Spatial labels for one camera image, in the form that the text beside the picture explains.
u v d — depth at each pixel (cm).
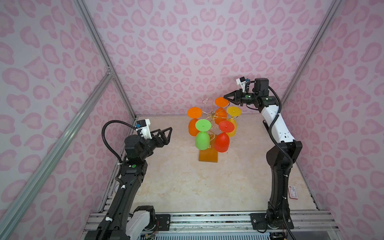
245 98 75
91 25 74
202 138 75
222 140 75
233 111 77
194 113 75
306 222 74
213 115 77
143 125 63
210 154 95
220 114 86
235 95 77
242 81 78
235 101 76
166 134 67
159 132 65
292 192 82
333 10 70
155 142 65
